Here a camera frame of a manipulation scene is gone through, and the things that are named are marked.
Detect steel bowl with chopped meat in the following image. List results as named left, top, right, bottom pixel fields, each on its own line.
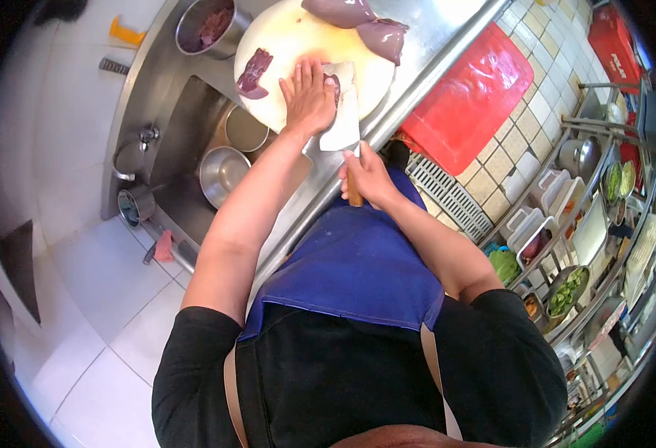
left=174, top=0, right=254, bottom=61

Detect person's right hand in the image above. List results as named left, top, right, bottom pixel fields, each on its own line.
left=337, top=140, right=403, bottom=212

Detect pink cloth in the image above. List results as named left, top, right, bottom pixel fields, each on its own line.
left=153, top=229, right=176, bottom=263

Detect person's left little finger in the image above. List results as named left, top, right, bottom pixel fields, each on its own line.
left=279, top=78, right=297, bottom=112

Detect dark liver slice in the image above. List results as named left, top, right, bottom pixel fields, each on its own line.
left=322, top=73, right=341, bottom=108

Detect person's legs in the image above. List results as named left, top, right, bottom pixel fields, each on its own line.
left=380, top=140, right=412, bottom=172

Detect orange plastic tool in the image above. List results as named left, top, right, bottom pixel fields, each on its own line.
left=109, top=16, right=147, bottom=47

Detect person's right fingers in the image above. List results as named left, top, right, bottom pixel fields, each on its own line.
left=337, top=161, right=362, bottom=199

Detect round white cutting board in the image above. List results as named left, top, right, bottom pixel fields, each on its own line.
left=234, top=0, right=396, bottom=134

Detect person's left hand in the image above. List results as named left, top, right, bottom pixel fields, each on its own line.
left=279, top=56, right=340, bottom=139

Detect person's body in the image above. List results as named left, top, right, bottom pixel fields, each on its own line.
left=151, top=165, right=569, bottom=448

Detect steel tap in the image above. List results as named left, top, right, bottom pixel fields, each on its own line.
left=112, top=127, right=161, bottom=183

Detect large pale liver lobe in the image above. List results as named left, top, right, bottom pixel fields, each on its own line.
left=301, top=0, right=411, bottom=67

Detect white floor drain grate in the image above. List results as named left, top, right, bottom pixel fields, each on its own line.
left=405, top=150, right=495, bottom=244

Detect red plastic board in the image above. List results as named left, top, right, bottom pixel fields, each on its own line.
left=397, top=22, right=535, bottom=178

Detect small steel cup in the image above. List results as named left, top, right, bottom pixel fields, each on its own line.
left=117, top=185, right=157, bottom=228

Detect steel rack with food containers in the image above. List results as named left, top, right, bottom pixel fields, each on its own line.
left=479, top=81, right=656, bottom=448

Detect shiny steel bowl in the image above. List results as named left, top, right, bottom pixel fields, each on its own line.
left=198, top=146, right=253, bottom=210

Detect stainless steel sink counter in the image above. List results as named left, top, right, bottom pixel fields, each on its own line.
left=100, top=0, right=511, bottom=292

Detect dark ribbed handle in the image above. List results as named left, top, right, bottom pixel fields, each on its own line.
left=99, top=57, right=131, bottom=77

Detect wooden-handled steel cleaver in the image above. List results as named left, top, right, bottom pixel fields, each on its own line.
left=319, top=62, right=365, bottom=207

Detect steel pot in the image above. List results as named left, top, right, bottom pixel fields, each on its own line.
left=224, top=105, right=270, bottom=153

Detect dark red liver piece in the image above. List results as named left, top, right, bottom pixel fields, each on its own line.
left=235, top=47, right=274, bottom=101

